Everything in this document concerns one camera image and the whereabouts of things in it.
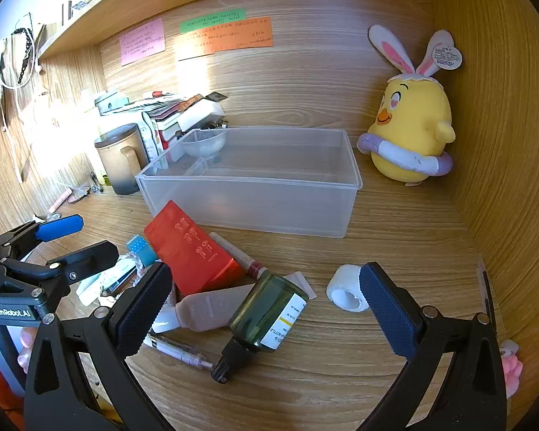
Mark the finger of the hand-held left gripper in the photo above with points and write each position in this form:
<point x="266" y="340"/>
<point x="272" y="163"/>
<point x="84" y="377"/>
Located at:
<point x="90" y="256"/>
<point x="60" y="227"/>

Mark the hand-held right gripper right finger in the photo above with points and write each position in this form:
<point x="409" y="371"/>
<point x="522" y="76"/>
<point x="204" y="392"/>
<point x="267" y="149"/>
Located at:
<point x="386" y="309"/>

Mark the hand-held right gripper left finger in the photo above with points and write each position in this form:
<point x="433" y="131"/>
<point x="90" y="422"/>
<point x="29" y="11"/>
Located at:
<point x="143" y="307"/>

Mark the light teal tube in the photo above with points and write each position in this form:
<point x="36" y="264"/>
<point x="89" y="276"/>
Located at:
<point x="112" y="280"/>

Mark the small blue container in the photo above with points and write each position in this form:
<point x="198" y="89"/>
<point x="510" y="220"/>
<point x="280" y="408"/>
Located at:
<point x="140" y="248"/>

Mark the cream squeeze tube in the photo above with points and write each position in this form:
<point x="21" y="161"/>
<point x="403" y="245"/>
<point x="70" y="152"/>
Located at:
<point x="206" y="309"/>

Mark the red packet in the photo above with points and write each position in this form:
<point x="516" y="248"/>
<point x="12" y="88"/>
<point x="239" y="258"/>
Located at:
<point x="193" y="251"/>

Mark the white red lip gloss tube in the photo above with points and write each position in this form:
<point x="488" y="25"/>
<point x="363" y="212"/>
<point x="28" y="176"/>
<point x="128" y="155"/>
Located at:
<point x="236" y="253"/>

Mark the green glass bottle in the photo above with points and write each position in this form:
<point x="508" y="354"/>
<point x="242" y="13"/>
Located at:
<point x="265" y="314"/>

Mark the clear plastic storage box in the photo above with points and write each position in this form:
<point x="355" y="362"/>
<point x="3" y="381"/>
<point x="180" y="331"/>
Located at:
<point x="260" y="197"/>

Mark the person's left hand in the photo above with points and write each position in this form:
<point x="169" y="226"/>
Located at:
<point x="27" y="345"/>

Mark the pink lip balm stick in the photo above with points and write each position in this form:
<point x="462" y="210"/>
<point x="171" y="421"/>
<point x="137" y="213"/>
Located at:
<point x="58" y="202"/>

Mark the white tape roll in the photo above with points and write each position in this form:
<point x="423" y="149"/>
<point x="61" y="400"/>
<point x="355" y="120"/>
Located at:
<point x="341" y="280"/>

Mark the clear silver pen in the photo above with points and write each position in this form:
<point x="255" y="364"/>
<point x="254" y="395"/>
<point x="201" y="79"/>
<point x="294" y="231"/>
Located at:
<point x="179" y="350"/>

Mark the white paper slip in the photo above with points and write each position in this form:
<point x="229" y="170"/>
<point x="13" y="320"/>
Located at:
<point x="303" y="285"/>

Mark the brown lidded mug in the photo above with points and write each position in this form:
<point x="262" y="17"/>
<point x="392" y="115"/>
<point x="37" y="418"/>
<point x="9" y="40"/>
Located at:
<point x="116" y="161"/>

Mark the white printed carton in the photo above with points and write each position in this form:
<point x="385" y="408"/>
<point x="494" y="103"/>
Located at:
<point x="149" y="137"/>

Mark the white teal jar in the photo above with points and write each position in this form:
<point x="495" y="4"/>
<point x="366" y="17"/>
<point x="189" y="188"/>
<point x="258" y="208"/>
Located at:
<point x="110" y="101"/>

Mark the red white carton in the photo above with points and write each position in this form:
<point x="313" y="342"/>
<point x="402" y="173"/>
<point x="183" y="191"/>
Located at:
<point x="166" y="139"/>

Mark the pink fluffy item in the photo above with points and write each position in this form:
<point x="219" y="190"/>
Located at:
<point x="512" y="368"/>

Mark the stack of books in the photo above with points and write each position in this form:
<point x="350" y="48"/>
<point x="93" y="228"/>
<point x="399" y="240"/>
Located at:
<point x="166" y="110"/>

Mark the clear plastic bowl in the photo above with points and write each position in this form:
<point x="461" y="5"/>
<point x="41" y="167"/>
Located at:
<point x="204" y="141"/>

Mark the white box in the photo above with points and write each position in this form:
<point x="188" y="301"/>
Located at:
<point x="202" y="114"/>

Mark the yellow chick plush toy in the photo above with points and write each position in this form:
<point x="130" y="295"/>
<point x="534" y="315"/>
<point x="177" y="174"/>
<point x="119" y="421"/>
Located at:
<point x="413" y="116"/>

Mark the pink sticky note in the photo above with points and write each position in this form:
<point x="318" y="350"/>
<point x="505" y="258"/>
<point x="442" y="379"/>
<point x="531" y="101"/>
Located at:
<point x="143" y="41"/>

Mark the green sticky note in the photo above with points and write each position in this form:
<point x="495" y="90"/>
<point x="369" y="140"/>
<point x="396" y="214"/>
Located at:
<point x="211" y="20"/>

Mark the orange sticky note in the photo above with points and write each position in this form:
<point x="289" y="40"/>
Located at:
<point x="233" y="38"/>

